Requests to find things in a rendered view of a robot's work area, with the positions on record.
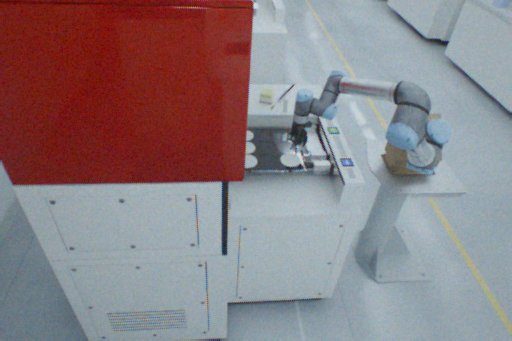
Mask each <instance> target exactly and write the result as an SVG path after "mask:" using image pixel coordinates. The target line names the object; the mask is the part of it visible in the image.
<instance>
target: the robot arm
mask: <svg viewBox="0 0 512 341"><path fill-rule="evenodd" d="M339 93H342V94H348V95H353V96H358V97H363V98H374V99H379V100H384V101H390V102H394V104H395V105H398V106H397V108H396V109H395V112H394V115H393V118H392V119H391V121H390V124H389V127H388V128H387V130H386V134H385V138H386V140H387V141H388V142H389V143H390V144H392V145H394V146H395V147H397V148H399V149H402V150H407V151H408V159H409V161H408V162H407V168H409V169H410V170H413V171H418V172H420V173H423V174H426V175H431V174H432V173H433V171H434V167H435V166H436V163H437V161H438V157H439V156H440V153H441V151H442V149H443V145H444V144H446V143H448V141H449V140H451V139H452V137H453V129H452V127H451V125H450V124H449V123H448V122H447V121H446V120H442V119H431V120H428V121H426V120H427V119H428V114H429V113H430V110H431V100H430V98H429V96H428V94H427V93H426V91H425V90H424V89H423V88H421V87H420V86H418V85H417V84H415V83H411V82H408V81H399V82H398V83H391V82H383V81H376V80H368V79H361V78H353V77H347V75H346V74H345V73H344V72H342V71H338V70H333V71H332V72H331V74H330V76H328V78H327V82H326V85H325V87H324V88H323V90H322V92H321V96H320V97H319V98H316V97H313V92H311V90H309V89H300V90H299V91H298V92H297V93H296V97H295V108H294V113H293V124H292V127H291V129H290V131H289V132H288V133H287V140H286V142H287V141H288V140H290V141H291V143H292V144H291V145H290V150H294V152H295V154H298V153H299V152H300V150H302V149H303V147H304V146H305V145H306V143H307V141H308V136H307V134H308V133H307V132H306V129H305V128H311V125H312V123H311V121H309V120H308V119H309V118H310V117H309V115H310V113H311V114H313V115H316V116H318V117H321V118H326V119H329V120H332V119H333V118H335V116H336V114H337V109H338V106H337V105H336V104H335V103H336V102H337V97H338V96H339ZM288 135H289V138H288ZM298 145H299V146H298ZM297 146H298V147H297Z"/></svg>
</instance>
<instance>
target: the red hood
mask: <svg viewBox="0 0 512 341"><path fill-rule="evenodd" d="M253 9H254V3H253V0H0V159H1V162H2V164H3V166H4V167H5V169H6V172H7V174H8V176H9V178H10V180H11V183H12V185H53V184H100V183H148V182H243V179H244V177H245V161H246V146H247V115H248V100H249V85H250V70H251V55H252V24H253Z"/></svg>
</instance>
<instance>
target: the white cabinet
mask: <svg viewBox="0 0 512 341"><path fill-rule="evenodd" d="M360 217H361V214H341V215H310V216H279V217H247V218H229V240H228V252H229V256H228V277H227V286H228V289H227V292H228V294H227V304H239V303H256V302H289V301H306V300H321V299H322V298H326V297H331V296H332V294H333V291H334V290H335V287H336V282H337V280H338V278H339V276H340V273H341V268H342V266H343V264H344V261H345V259H346V256H347V252H348V250H349V247H350V245H351V243H352V238H353V235H354V233H355V231H356V229H357V226H358V221H359V219H360Z"/></svg>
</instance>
